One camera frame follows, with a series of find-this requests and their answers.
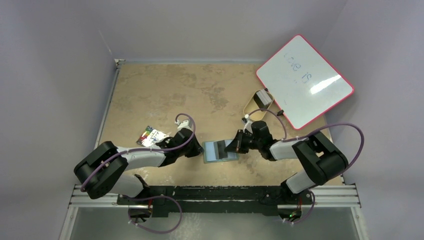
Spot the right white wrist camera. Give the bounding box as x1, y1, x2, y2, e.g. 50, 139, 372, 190
241, 114, 253, 134

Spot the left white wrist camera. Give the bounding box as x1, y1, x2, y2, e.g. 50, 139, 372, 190
175, 119, 193, 131

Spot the colourful marker pack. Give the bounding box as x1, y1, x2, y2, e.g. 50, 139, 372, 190
136, 125, 169, 147

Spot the aluminium rail frame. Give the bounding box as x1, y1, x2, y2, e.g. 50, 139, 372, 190
60, 61, 367, 240

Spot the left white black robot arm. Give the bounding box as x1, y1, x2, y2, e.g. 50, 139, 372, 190
73, 128, 204, 205

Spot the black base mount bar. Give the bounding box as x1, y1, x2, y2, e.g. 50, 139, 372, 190
117, 185, 313, 218

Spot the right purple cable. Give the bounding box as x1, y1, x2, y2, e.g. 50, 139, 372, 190
244, 108, 365, 226

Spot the beige oval tray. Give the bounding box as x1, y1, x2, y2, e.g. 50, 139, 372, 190
243, 88, 274, 121

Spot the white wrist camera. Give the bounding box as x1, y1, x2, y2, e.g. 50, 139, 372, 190
241, 114, 253, 134
175, 119, 193, 131

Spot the pink framed whiteboard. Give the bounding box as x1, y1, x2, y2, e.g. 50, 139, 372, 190
256, 34, 355, 130

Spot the green card holder wallet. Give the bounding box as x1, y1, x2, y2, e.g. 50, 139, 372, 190
202, 139, 239, 164

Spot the black VIP card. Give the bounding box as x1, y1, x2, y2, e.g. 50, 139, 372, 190
213, 140, 232, 160

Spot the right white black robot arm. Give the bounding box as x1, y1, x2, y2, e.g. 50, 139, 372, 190
224, 120, 349, 204

